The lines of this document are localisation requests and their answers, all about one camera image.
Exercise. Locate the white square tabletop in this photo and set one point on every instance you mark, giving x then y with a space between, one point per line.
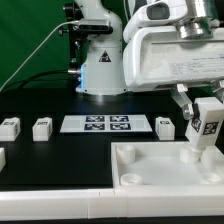
164 164

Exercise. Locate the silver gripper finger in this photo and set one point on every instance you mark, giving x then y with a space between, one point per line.
179 94
218 89

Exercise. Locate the black camera on mount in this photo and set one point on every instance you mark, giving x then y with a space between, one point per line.
86 26

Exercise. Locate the white left obstacle block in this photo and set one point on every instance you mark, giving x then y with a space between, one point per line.
2 159

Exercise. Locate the white marker base plate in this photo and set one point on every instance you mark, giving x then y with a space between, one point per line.
105 123

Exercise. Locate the white front obstacle wall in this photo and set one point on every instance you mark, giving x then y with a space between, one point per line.
154 201

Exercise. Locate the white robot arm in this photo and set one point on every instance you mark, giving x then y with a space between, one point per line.
97 59

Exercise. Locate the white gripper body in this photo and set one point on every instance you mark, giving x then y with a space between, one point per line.
156 58

